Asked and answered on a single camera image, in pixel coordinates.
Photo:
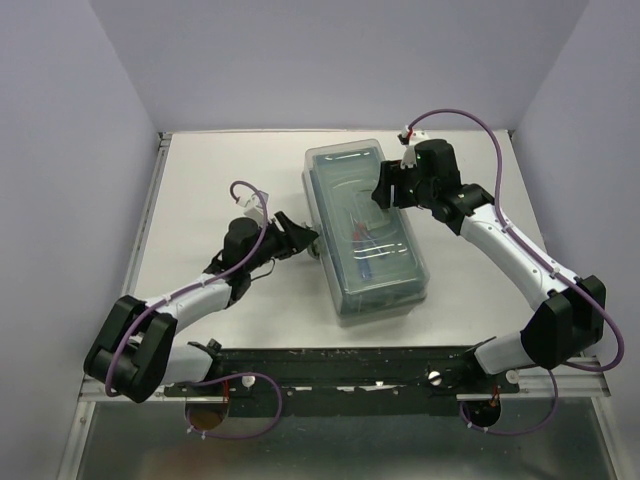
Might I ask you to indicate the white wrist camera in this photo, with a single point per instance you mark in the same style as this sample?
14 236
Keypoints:
253 204
413 138

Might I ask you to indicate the green plastic tool box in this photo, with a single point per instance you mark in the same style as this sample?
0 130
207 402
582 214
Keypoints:
373 265

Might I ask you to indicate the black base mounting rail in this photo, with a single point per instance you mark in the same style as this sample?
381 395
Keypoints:
332 382

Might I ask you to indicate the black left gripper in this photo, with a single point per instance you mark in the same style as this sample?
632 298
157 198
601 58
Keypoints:
294 239

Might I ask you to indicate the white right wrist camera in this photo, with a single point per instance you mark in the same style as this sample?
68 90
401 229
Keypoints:
413 138

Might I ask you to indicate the aluminium frame rail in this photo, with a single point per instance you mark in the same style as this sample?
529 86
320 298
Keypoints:
535 383

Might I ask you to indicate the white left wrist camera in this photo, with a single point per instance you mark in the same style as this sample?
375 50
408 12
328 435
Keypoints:
253 204

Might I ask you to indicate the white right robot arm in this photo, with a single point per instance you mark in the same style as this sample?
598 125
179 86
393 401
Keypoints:
567 318

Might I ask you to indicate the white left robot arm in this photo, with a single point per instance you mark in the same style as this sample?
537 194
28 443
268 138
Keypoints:
134 352

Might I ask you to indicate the blue handled screwdriver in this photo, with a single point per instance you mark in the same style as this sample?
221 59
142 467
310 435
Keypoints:
364 245

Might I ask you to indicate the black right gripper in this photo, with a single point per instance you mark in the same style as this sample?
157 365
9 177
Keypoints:
391 173

